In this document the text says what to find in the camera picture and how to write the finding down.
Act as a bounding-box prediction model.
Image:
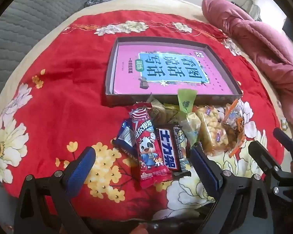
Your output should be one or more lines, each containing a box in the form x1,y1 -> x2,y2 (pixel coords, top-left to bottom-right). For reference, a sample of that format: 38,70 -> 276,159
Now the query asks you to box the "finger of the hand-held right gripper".
248,140 -> 293,200
273,128 -> 293,156

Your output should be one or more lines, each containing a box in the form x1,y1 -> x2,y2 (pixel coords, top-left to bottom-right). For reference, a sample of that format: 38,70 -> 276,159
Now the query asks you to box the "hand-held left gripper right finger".
189,144 -> 275,234

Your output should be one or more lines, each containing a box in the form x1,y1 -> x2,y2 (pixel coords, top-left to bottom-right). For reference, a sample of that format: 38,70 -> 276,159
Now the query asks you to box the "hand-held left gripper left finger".
13,146 -> 97,234

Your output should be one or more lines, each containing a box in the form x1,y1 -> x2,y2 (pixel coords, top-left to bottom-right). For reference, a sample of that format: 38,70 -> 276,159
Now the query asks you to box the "yellow corn puff packet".
195,105 -> 229,156

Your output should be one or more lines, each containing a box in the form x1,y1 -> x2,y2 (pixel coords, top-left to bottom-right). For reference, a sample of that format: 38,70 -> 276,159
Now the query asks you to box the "orange-trimmed clear snack packet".
222,99 -> 247,159

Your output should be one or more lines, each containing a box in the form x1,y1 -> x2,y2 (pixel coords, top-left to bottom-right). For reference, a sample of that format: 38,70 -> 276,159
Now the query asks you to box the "brown chocolate bar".
156,124 -> 191,178

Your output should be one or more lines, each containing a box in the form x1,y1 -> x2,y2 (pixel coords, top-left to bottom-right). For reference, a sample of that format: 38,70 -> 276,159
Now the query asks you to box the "blue wafer packet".
112,118 -> 139,162

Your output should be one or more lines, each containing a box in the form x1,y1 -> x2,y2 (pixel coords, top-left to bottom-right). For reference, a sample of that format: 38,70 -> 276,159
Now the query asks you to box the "red candy packet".
129,102 -> 172,189

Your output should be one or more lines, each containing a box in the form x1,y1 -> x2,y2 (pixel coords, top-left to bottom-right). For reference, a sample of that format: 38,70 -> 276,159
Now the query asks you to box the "yellow bread packet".
163,102 -> 183,125

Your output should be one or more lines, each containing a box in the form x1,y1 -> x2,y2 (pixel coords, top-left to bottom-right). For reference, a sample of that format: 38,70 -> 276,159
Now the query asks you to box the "green-topped clear snack packet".
177,88 -> 201,149

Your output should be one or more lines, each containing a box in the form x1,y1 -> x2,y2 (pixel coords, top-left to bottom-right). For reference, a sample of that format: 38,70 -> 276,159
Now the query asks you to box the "round rice cake packet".
146,94 -> 166,122

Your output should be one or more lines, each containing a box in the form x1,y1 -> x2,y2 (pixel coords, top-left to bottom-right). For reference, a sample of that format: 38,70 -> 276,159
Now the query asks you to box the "grey cardboard box tray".
105,37 -> 243,108

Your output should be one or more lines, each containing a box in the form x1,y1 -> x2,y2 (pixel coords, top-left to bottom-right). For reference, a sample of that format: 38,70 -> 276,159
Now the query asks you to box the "red floral blanket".
0,14 -> 291,225

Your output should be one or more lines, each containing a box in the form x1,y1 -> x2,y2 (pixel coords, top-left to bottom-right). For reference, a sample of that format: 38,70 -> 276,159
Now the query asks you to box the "pink quilt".
201,0 -> 293,132

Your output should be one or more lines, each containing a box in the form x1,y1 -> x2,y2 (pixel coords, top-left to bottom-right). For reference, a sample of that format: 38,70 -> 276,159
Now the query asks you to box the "pink book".
112,44 -> 235,95

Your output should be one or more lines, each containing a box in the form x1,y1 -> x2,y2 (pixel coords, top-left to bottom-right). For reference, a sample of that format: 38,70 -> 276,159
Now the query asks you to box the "grey quilted headboard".
0,0 -> 99,61

